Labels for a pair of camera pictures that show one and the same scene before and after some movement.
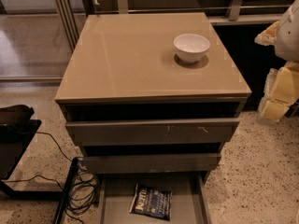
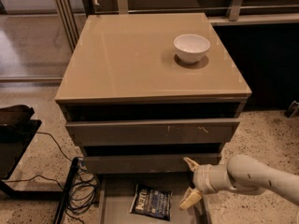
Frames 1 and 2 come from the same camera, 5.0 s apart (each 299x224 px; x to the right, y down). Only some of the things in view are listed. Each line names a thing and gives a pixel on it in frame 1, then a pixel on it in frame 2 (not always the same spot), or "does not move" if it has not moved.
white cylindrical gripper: x=289 y=36 -> x=202 y=178
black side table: x=18 y=128 does not move
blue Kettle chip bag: x=151 y=202 does not move
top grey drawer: x=152 y=132 does not move
